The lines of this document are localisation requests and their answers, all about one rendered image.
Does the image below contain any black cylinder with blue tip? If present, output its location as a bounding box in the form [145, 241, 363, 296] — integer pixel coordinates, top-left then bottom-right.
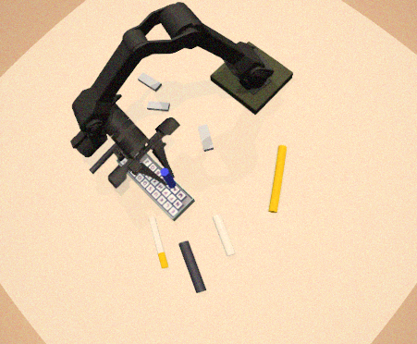
[89, 143, 117, 174]

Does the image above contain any blue stylus with white tip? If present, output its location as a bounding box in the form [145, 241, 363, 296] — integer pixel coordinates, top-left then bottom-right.
[160, 168, 176, 189]

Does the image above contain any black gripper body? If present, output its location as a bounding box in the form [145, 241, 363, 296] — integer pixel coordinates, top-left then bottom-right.
[107, 117, 180, 188]

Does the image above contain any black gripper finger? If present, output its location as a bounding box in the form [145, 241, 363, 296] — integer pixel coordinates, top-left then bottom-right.
[152, 143, 175, 178]
[131, 163, 167, 186]

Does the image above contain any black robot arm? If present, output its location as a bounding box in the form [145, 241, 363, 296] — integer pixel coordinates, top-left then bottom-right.
[70, 2, 274, 157]

